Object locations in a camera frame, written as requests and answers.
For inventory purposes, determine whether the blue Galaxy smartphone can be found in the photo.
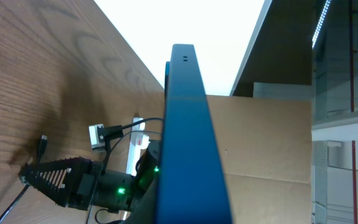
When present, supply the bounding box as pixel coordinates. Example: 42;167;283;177
154;44;232;223

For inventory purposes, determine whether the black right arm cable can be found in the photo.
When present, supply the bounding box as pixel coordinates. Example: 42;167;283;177
85;116;165;224

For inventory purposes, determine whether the black USB charging cable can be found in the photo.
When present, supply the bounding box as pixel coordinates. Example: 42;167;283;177
0;134;48;224

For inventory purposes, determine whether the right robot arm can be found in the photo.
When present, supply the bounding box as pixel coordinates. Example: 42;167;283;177
19;140;160;213

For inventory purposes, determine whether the white power strip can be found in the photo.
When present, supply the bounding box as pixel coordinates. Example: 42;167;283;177
126;123;150;176

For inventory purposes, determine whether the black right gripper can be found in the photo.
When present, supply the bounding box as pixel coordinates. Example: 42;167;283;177
19;157;103;210

